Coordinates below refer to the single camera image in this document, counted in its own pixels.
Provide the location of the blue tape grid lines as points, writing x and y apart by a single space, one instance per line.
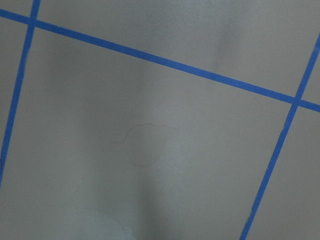
296 101

